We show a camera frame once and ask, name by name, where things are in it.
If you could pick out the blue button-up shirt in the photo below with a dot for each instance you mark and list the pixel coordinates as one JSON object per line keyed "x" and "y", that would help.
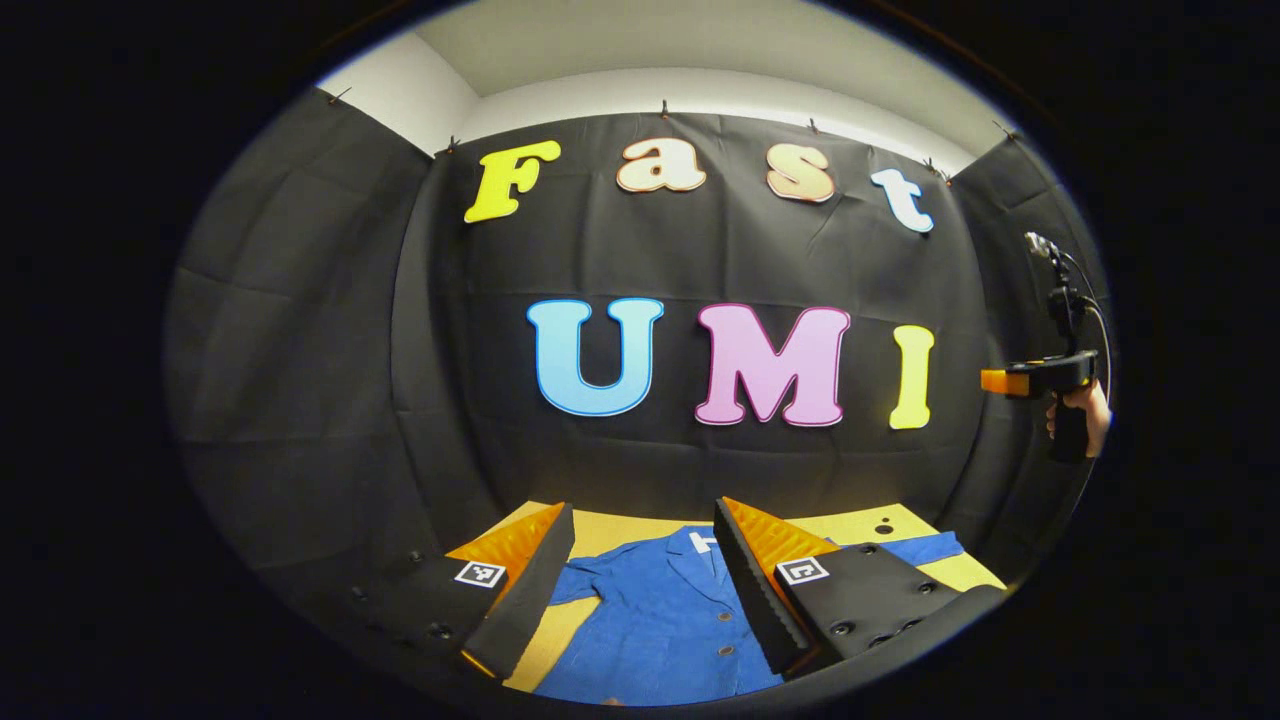
{"x": 660, "y": 620}

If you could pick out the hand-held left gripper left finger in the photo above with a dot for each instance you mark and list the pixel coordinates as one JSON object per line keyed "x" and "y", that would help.
{"x": 530, "y": 600}

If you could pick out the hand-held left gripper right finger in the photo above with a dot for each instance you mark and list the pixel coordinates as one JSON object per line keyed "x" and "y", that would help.
{"x": 755, "y": 590}

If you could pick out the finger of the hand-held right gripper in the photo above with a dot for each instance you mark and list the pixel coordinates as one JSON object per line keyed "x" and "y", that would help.
{"x": 1003, "y": 382}

